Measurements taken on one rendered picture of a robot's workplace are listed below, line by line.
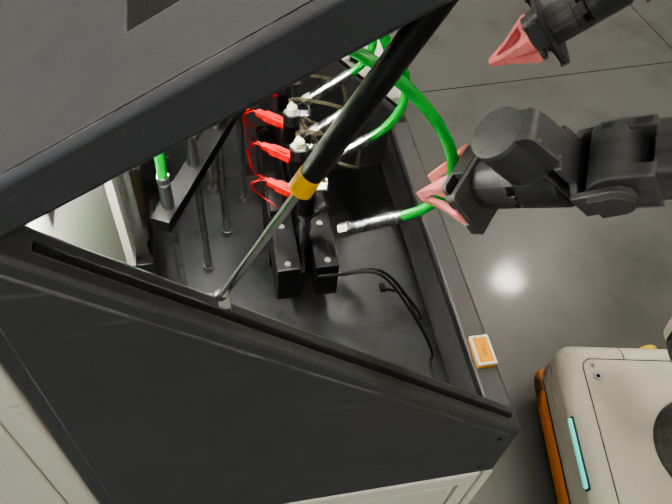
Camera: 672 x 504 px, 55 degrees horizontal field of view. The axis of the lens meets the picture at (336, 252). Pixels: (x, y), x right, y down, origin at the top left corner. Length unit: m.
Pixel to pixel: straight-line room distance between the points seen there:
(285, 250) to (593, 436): 1.05
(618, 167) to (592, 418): 1.26
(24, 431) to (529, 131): 0.56
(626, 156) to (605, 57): 2.89
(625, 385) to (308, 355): 1.38
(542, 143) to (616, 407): 1.32
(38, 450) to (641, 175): 0.65
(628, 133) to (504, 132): 0.11
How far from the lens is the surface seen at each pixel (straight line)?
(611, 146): 0.65
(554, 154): 0.64
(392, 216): 0.84
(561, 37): 1.00
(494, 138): 0.64
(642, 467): 1.84
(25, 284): 0.51
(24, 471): 0.83
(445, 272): 1.09
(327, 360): 0.66
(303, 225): 1.00
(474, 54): 3.28
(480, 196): 0.73
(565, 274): 2.44
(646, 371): 1.98
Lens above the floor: 1.81
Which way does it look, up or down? 52 degrees down
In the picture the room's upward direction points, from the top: 7 degrees clockwise
